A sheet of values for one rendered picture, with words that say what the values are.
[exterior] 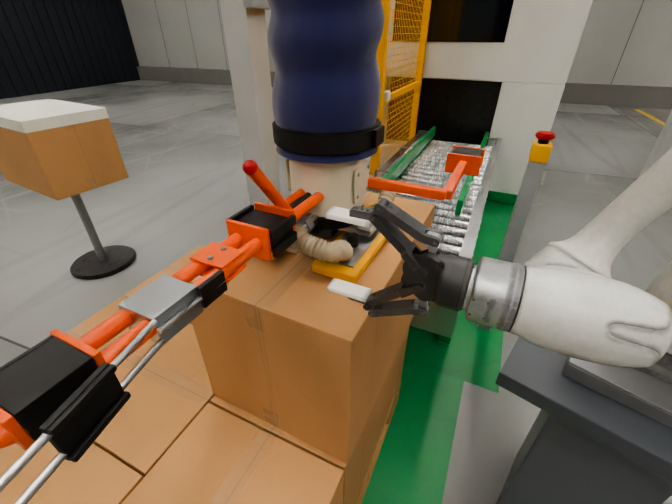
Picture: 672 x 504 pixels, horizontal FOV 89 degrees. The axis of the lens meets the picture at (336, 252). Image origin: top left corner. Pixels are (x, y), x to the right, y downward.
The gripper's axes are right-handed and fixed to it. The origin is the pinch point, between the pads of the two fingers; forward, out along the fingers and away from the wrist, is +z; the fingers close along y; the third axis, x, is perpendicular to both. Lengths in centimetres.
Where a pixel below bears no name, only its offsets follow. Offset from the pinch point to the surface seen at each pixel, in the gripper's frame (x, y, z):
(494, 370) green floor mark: 89, 108, -41
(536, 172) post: 116, 19, -34
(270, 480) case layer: -15, 53, 9
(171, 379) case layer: -6, 53, 49
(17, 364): -34.9, -2.9, 16.8
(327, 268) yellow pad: 8.8, 10.8, 6.2
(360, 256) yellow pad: 14.9, 10.2, 1.6
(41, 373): -34.5, -2.8, 13.6
